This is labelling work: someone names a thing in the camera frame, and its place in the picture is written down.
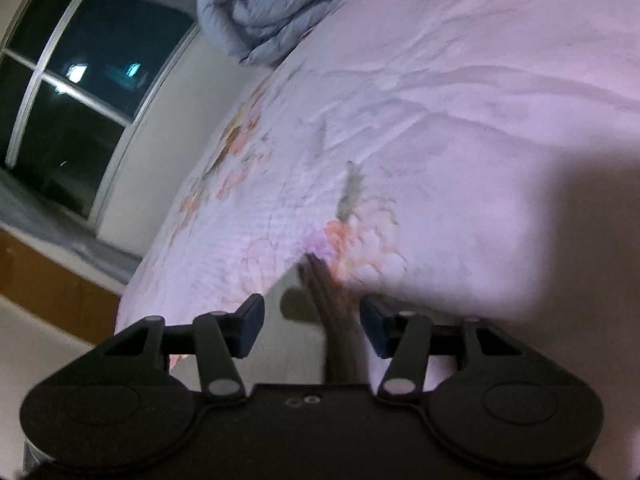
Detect grey knit pants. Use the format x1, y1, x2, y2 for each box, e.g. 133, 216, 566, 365
171, 252, 367, 389

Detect brown wooden door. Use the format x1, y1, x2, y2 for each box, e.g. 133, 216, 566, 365
1, 231, 119, 344

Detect pink floral bed sheet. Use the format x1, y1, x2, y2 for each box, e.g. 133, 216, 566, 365
114, 0, 640, 391

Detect left grey curtain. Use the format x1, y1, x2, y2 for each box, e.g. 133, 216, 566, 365
1, 170, 141, 284

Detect sliding glass window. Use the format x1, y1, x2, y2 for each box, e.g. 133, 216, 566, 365
1, 0, 195, 229

